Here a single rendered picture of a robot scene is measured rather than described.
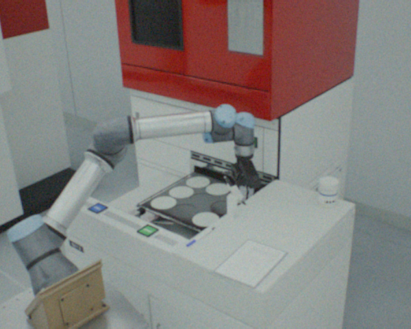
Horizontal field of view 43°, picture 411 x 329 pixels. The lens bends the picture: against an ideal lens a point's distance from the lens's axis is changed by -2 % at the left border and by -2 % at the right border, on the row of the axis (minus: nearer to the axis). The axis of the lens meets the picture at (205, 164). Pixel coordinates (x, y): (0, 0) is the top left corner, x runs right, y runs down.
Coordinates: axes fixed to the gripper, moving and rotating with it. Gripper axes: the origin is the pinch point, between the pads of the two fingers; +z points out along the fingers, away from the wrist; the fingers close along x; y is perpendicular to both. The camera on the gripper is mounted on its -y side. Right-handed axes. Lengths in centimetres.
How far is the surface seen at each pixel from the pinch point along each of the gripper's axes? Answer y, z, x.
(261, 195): -6.2, -5.2, -3.4
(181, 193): 18.6, 1.3, 20.8
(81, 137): 326, 91, 35
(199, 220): -4.0, 1.3, 20.7
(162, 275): -24.4, 6.7, 41.3
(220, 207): 2.2, 1.4, 10.2
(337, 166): 35, 12, -64
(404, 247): 54, 91, -133
